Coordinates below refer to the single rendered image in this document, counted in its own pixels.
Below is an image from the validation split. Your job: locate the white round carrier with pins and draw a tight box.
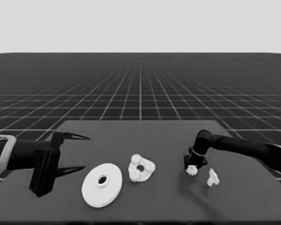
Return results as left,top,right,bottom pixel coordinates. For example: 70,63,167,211
127,154,156,184

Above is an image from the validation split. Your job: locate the small white T-shaped piece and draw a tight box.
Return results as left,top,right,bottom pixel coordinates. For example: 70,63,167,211
206,168,221,188

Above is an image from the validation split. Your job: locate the large thick white disc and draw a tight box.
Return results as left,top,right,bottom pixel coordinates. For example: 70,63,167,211
81,161,124,209

